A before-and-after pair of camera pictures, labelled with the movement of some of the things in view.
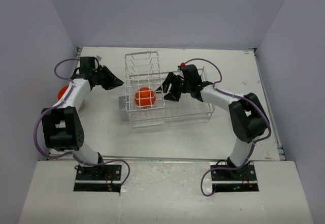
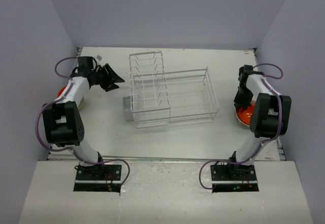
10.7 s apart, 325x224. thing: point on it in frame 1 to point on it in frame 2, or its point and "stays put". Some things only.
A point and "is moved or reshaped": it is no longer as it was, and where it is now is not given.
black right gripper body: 179,84 to 244,97
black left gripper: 112,81 stays put
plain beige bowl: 82,106 stays put
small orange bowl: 144,97 is moved or reshaped
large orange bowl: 62,92 stays put
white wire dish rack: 145,107 stays put
